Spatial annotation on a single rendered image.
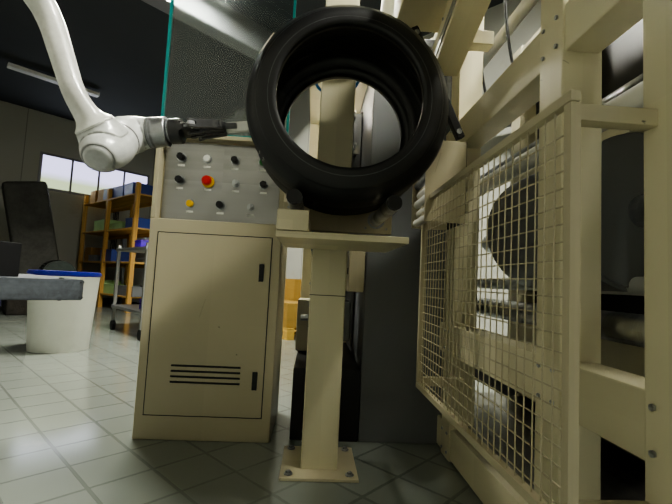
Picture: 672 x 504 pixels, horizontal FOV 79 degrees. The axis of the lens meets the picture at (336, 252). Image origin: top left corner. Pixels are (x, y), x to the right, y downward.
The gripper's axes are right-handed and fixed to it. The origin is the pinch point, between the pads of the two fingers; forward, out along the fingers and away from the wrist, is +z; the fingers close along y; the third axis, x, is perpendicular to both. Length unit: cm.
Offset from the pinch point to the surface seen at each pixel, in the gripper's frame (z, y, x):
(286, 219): 12.8, -10.6, 31.0
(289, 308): -10, 338, 75
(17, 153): -507, 652, -239
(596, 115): 67, -59, 26
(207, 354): -27, 50, 74
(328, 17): 29.2, -12.9, -24.6
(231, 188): -13, 55, 5
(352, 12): 36.2, -12.7, -25.9
